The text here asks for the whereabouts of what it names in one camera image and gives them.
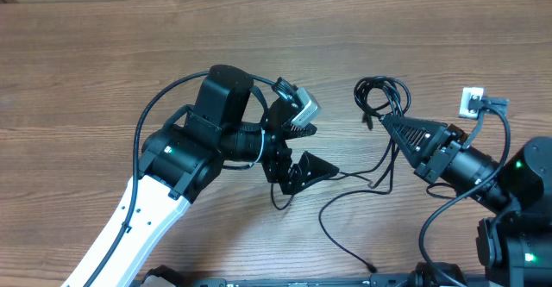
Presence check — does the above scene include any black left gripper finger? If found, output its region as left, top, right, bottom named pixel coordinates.
left=292, top=151, right=340, bottom=192
left=282, top=123, right=317, bottom=140

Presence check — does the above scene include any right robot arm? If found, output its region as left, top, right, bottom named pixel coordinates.
left=380, top=115, right=551, bottom=286

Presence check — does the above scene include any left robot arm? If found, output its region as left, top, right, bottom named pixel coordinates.
left=66, top=65, right=338, bottom=286

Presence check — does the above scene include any black mounting rail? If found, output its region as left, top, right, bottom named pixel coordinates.
left=133, top=263, right=488, bottom=287

